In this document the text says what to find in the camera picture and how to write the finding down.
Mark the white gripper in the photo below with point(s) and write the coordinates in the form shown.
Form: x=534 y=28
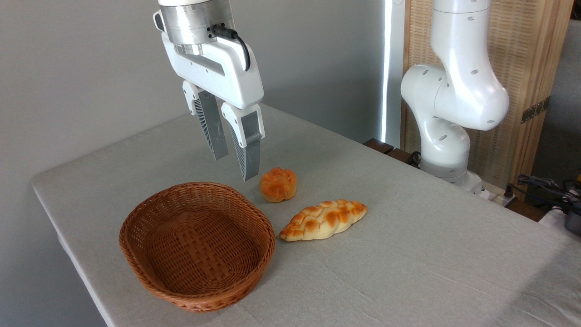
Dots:
x=227 y=75

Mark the long braided bread loaf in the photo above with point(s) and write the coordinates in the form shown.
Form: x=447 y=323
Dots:
x=323 y=219

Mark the round orange bread bun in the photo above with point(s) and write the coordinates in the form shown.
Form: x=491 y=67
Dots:
x=278 y=184

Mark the brown woven wicker basket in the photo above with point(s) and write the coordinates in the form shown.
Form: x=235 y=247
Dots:
x=199 y=254

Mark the dark brown wooden block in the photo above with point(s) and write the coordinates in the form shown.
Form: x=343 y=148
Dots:
x=378 y=145
x=401 y=156

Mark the grey tablecloth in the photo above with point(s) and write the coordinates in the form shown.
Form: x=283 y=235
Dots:
x=408 y=254

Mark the metal screen hinge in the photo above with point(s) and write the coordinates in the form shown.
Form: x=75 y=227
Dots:
x=535 y=110

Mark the dark grey device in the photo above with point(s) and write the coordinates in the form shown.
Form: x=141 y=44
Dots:
x=573 y=220

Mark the white window frame strip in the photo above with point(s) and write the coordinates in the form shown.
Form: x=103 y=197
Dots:
x=391 y=68

